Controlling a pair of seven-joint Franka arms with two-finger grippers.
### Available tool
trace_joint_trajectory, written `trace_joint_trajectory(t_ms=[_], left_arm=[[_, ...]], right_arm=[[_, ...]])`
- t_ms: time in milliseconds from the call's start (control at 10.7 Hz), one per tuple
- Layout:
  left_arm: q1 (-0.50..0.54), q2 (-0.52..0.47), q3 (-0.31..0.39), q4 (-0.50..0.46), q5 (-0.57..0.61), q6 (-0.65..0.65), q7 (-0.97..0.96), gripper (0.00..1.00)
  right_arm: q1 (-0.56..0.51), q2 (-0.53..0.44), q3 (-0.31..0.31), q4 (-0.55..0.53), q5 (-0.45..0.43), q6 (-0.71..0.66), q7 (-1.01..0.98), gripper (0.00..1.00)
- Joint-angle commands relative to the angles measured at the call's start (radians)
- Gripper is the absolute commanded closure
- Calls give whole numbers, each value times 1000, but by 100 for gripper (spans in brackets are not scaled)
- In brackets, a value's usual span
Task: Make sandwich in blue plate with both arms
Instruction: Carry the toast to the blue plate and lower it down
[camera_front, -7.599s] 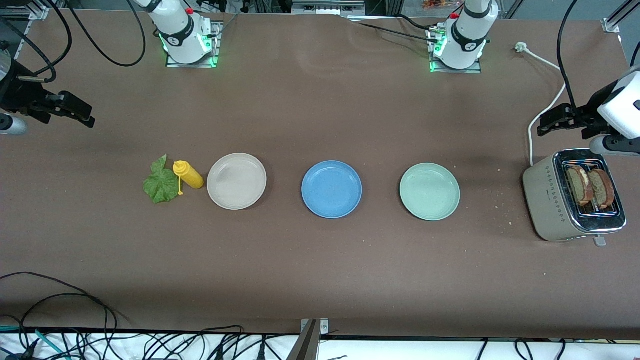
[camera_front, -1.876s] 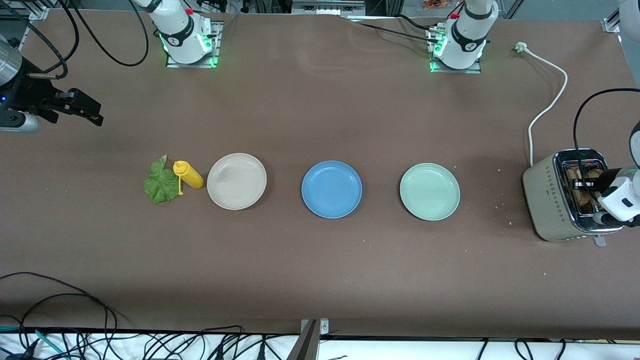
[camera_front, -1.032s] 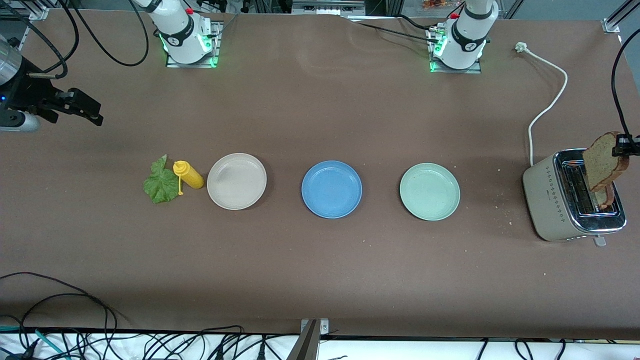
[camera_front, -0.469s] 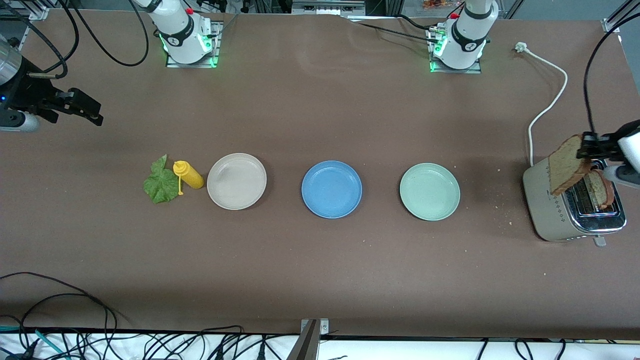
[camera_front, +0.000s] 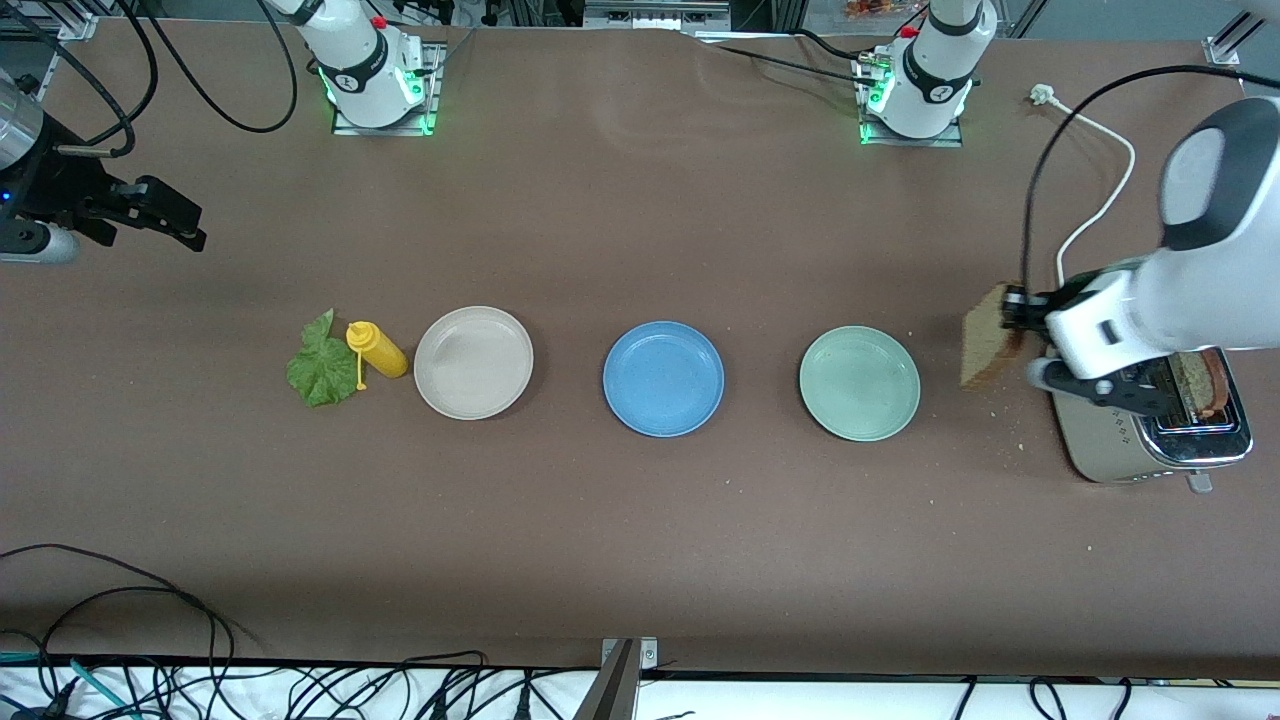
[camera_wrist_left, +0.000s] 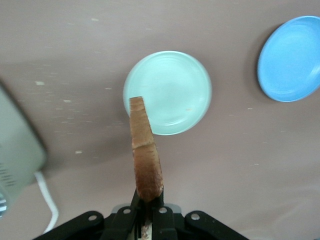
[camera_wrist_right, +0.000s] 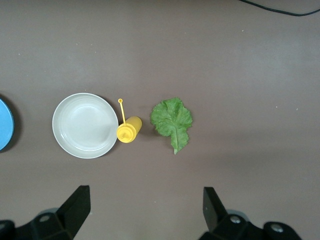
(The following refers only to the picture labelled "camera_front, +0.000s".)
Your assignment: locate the brown bread slice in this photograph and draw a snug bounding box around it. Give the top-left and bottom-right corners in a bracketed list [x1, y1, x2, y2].
[1170, 348, 1232, 420]
[960, 283, 1027, 392]

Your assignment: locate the green lettuce leaf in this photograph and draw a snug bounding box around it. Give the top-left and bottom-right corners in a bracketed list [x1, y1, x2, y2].
[286, 309, 361, 408]

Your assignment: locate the mint green round plate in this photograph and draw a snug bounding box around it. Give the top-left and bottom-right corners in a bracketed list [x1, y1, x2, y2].
[798, 325, 921, 442]

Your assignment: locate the beige round plate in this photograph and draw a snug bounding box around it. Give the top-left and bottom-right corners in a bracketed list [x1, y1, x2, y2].
[413, 306, 535, 421]

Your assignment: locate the blue round plate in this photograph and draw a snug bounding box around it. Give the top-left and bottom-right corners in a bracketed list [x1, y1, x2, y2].
[602, 320, 725, 438]

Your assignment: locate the beige chrome two-slot toaster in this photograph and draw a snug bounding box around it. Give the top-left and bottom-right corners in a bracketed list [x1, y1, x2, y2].
[1050, 345, 1253, 494]

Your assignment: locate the yellow mustard squeeze bottle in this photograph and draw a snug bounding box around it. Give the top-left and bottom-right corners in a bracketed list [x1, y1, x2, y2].
[346, 321, 409, 391]

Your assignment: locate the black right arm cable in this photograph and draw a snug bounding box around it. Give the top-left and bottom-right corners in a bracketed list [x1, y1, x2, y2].
[0, 0, 161, 161]
[128, 0, 300, 134]

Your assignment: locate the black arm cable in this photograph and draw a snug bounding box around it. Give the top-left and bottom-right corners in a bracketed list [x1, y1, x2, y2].
[1019, 64, 1280, 293]
[128, 0, 300, 134]
[0, 0, 161, 161]

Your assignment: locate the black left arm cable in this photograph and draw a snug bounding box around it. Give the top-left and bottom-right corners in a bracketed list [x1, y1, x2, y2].
[1019, 64, 1280, 293]

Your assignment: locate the aluminium frame rail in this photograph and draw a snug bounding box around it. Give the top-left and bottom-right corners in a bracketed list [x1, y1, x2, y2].
[0, 0, 101, 41]
[1203, 8, 1263, 67]
[583, 0, 733, 31]

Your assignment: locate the white toaster power cable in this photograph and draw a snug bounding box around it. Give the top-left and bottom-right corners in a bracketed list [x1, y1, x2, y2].
[1030, 84, 1138, 293]

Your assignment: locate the black looped floor cable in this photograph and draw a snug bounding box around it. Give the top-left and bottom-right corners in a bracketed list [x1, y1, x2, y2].
[0, 544, 237, 701]

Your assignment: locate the black table cable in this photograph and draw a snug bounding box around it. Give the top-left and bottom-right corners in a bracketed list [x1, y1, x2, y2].
[690, 28, 886, 89]

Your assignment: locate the teal cable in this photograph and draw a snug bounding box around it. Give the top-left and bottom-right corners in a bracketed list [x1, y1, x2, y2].
[0, 650, 136, 720]

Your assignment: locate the grey metal bracket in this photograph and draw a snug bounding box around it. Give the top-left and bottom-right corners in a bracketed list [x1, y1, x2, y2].
[575, 637, 659, 720]

